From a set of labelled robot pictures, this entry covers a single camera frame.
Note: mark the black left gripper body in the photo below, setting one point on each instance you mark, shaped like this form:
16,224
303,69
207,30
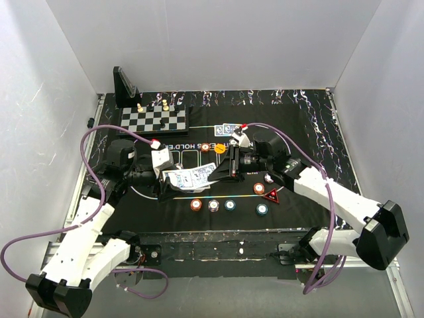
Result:
140,175

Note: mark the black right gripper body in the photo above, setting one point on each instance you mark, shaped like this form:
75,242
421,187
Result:
250,162

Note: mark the blue playing card box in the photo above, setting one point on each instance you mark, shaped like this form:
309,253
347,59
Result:
182,180

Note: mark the yellow big blind button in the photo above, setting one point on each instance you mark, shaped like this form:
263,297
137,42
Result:
220,148

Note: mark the orange chips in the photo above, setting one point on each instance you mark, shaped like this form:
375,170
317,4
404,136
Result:
205,147
259,188

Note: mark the blue card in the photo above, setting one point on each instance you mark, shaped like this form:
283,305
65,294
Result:
200,174

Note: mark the orange red chip stack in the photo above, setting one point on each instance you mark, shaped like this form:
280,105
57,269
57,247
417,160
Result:
196,205

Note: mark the green blue chip stack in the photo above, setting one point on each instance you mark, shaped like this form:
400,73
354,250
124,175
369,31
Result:
230,205

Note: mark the pink blue chip stack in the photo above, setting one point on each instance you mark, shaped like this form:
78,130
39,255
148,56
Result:
213,205

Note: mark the red black triangular all-in marker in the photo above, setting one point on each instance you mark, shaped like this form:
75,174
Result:
272,196

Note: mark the green chips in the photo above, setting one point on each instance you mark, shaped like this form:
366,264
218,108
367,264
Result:
261,209

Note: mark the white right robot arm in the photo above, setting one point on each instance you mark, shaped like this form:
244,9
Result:
359,227

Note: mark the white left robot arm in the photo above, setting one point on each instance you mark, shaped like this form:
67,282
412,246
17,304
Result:
85,255

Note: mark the black poker table mat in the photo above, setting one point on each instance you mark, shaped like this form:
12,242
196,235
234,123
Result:
140,212

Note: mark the black white chessboard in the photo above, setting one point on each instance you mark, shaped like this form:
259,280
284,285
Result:
147,123

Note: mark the white chess piece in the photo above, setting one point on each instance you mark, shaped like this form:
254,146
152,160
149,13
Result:
165,105
140,107

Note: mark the black marbled table cover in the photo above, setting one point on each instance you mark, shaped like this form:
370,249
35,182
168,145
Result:
325,136

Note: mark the black triangular stand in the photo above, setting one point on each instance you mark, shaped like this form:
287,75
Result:
126,93

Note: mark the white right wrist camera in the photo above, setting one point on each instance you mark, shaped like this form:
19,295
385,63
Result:
239,138

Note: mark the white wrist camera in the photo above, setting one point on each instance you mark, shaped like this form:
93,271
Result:
161,159
239,138

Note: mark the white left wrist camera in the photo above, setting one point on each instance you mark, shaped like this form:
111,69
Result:
161,159

